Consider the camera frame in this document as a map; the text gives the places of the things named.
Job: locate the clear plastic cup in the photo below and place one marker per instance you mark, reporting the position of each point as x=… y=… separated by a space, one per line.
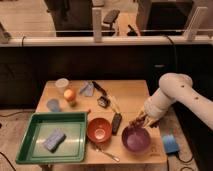
x=62 y=84

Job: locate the blue sponge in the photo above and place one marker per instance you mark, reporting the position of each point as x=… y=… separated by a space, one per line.
x=53 y=140

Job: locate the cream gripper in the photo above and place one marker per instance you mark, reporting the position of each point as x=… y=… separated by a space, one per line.
x=144 y=120

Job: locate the orange apple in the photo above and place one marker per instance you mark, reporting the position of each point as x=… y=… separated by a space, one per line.
x=69 y=95

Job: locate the metal spoon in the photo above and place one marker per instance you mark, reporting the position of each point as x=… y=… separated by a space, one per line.
x=98 y=149

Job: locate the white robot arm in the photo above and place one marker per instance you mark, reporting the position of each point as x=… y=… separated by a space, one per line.
x=173 y=88

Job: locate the wooden chopstick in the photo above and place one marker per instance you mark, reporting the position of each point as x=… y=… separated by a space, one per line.
x=113 y=104

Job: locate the black handled brush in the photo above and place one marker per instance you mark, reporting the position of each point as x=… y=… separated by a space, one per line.
x=99 y=88

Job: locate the blue foot pedal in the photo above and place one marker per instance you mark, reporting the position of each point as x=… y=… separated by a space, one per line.
x=170 y=144

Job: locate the dark red grape bunch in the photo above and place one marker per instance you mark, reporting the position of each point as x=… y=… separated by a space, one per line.
x=133 y=124

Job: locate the purple bowl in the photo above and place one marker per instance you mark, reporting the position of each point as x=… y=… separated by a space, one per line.
x=136 y=140

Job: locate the black rectangular remote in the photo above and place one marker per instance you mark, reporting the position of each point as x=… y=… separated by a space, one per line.
x=116 y=123

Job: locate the blue folded cloth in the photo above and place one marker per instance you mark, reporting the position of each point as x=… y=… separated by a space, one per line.
x=87 y=90

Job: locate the light blue lid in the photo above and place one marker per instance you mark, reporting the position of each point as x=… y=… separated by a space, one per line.
x=53 y=105

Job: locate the black office chair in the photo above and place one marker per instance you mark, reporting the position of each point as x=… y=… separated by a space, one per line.
x=109 y=20

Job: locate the green plastic tray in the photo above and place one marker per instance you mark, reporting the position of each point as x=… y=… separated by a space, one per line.
x=41 y=125

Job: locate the small black clip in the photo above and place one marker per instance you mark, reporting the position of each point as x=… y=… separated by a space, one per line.
x=103 y=101

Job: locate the red bowl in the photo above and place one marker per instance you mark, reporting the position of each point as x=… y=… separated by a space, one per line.
x=99 y=130

